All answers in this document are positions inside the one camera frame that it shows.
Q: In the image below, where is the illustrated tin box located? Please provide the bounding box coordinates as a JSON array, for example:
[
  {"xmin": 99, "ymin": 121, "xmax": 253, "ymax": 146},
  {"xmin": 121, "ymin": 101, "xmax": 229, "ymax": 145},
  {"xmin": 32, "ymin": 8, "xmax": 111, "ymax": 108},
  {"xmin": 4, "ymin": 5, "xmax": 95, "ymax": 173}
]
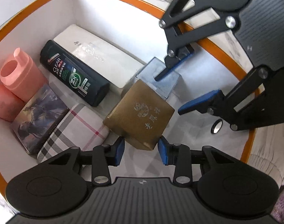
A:
[{"xmin": 11, "ymin": 84, "xmax": 69, "ymax": 155}]

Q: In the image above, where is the dark Clear shampoo bottle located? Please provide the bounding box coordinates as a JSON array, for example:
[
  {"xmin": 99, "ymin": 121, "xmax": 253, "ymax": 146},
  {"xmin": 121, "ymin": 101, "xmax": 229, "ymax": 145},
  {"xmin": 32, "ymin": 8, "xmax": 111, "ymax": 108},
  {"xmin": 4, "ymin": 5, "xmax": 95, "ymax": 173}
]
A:
[{"xmin": 40, "ymin": 39, "xmax": 110, "ymax": 107}]

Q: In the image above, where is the pink cylindrical container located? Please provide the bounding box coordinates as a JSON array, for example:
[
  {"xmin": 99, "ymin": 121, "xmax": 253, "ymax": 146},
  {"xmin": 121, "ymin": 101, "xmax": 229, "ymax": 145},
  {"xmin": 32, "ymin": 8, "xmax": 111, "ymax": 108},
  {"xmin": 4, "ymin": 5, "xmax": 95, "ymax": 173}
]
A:
[{"xmin": 0, "ymin": 48, "xmax": 48, "ymax": 103}]

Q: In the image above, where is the orange-rimmed white storage box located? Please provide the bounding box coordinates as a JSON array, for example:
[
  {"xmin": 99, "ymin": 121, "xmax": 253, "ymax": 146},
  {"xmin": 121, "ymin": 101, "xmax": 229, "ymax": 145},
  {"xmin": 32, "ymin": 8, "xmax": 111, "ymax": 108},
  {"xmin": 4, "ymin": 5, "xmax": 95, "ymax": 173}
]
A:
[{"xmin": 0, "ymin": 0, "xmax": 257, "ymax": 217}]

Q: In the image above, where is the brown cardboard gift box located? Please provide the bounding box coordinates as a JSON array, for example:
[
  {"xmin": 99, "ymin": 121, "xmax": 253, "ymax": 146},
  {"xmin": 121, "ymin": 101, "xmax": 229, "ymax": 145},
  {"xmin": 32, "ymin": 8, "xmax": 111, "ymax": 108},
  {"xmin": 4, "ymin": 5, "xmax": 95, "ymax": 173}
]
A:
[{"xmin": 103, "ymin": 79, "xmax": 174, "ymax": 151}]

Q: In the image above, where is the white glasses case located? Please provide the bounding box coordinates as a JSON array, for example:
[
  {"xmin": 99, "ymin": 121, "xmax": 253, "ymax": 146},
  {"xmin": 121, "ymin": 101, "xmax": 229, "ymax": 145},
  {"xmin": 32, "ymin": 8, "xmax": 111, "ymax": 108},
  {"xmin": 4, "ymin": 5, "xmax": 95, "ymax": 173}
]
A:
[{"xmin": 53, "ymin": 24, "xmax": 143, "ymax": 94}]

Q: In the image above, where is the plaid pattern case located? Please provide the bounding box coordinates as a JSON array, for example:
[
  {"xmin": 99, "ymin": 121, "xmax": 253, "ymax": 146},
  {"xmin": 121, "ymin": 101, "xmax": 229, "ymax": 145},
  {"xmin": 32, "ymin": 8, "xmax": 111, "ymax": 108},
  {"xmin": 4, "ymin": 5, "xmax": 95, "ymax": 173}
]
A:
[{"xmin": 37, "ymin": 104, "xmax": 110, "ymax": 163}]

